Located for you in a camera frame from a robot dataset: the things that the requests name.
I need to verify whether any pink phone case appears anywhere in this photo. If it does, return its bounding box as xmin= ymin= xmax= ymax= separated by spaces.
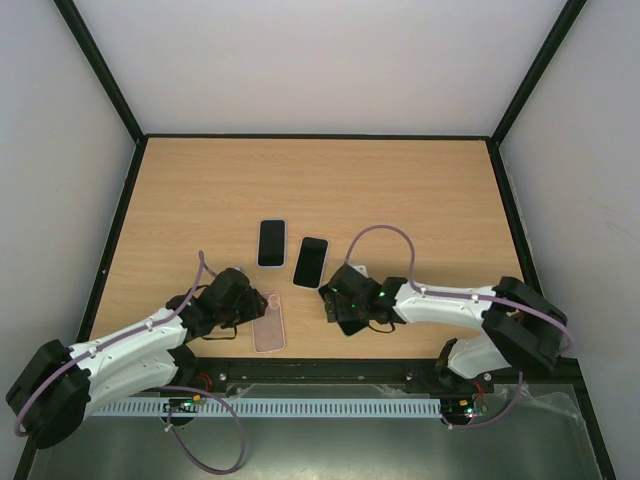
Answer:
xmin=252 ymin=292 xmax=286 ymax=354

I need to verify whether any blue phone back up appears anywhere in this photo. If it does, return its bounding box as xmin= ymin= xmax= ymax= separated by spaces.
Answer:
xmin=291 ymin=237 xmax=329 ymax=290

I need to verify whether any lavender phone case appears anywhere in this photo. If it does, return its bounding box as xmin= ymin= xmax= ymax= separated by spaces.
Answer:
xmin=256 ymin=218 xmax=289 ymax=270

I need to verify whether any blue phone black screen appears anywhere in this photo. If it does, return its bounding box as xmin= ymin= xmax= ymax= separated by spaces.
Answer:
xmin=257 ymin=219 xmax=287 ymax=268

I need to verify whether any green phone black screen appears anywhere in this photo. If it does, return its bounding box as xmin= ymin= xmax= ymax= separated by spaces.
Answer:
xmin=337 ymin=319 xmax=369 ymax=336

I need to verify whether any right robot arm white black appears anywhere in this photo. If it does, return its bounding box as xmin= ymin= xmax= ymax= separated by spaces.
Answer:
xmin=319 ymin=264 xmax=569 ymax=392

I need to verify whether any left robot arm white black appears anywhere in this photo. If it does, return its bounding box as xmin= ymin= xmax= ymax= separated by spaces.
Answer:
xmin=5 ymin=268 xmax=268 ymax=449

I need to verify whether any black front rail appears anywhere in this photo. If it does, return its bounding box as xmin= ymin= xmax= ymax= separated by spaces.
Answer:
xmin=172 ymin=358 xmax=518 ymax=398

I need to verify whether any white slotted cable duct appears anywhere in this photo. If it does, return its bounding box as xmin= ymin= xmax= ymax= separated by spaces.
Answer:
xmin=94 ymin=397 xmax=441 ymax=419

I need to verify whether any black enclosure frame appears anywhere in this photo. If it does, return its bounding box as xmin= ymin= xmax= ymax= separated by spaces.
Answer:
xmin=12 ymin=0 xmax=617 ymax=480

